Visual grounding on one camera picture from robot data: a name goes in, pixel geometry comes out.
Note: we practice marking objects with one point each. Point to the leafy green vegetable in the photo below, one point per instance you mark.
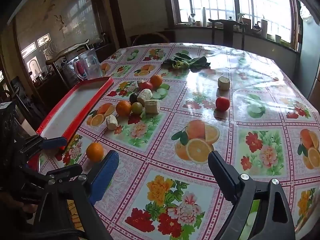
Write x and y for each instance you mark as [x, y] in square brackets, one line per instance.
[195, 62]

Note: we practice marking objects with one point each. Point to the beige corn cob chunk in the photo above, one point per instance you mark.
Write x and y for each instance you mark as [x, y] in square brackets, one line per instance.
[152, 106]
[111, 123]
[145, 95]

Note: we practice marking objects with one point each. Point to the metal kettle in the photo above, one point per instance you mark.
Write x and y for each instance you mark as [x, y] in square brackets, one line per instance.
[256, 27]

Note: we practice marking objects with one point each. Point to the spray bottle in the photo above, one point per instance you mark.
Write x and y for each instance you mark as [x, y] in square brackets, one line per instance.
[241, 21]

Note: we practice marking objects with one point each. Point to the dark round fruit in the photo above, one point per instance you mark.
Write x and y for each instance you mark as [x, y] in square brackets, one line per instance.
[133, 97]

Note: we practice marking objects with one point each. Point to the person's left hand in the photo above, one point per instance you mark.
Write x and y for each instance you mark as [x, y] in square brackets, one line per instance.
[23, 206]

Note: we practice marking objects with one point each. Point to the clear plastic pitcher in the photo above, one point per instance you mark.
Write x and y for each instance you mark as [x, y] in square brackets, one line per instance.
[91, 63]

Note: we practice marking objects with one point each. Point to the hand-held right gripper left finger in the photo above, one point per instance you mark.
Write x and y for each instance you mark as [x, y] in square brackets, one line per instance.
[106, 172]

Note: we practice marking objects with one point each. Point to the beige cube far right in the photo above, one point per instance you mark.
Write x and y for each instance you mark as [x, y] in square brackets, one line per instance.
[223, 83]

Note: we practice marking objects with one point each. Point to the green tomato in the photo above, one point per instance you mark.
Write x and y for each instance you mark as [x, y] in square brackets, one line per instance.
[137, 107]

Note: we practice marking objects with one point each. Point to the curved-top wooden chair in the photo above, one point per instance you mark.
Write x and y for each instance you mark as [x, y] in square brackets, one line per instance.
[67, 52]

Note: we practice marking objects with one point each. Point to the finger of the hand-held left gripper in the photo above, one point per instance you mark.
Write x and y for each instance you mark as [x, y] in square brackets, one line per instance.
[53, 143]

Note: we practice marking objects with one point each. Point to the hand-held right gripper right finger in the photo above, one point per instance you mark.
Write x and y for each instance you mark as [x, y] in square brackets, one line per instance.
[223, 180]

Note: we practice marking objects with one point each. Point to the white cup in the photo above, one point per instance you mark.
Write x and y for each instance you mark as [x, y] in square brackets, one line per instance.
[277, 38]

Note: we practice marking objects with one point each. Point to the barred window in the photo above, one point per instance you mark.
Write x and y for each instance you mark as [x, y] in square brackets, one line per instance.
[215, 2]

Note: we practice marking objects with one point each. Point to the dark straight-back wooden chair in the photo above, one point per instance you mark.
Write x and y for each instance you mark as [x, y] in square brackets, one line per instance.
[227, 30]

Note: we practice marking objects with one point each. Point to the pink cup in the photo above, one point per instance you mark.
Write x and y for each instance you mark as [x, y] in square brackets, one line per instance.
[80, 68]

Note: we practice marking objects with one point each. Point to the round-back wooden chair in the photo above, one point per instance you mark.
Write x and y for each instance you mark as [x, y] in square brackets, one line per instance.
[140, 36]

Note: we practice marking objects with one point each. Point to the floral fruit print tablecloth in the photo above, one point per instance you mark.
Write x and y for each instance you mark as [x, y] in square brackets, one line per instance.
[175, 120]

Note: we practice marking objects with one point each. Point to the paper towel roll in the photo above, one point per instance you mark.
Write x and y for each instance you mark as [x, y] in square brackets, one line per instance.
[264, 28]

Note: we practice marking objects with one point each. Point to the red rimmed white tray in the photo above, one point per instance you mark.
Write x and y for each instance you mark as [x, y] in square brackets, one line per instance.
[72, 105]

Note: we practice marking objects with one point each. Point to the glass-fronted wooden cabinet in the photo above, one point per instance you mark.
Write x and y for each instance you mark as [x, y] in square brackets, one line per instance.
[62, 10]

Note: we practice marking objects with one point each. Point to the orange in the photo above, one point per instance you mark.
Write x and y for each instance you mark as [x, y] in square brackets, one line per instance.
[95, 152]
[123, 108]
[156, 80]

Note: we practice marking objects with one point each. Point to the grey refrigerator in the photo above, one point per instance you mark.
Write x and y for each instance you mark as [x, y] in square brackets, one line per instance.
[308, 67]

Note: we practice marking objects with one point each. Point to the red tomato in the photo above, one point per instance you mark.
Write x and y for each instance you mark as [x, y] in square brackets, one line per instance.
[222, 103]
[148, 86]

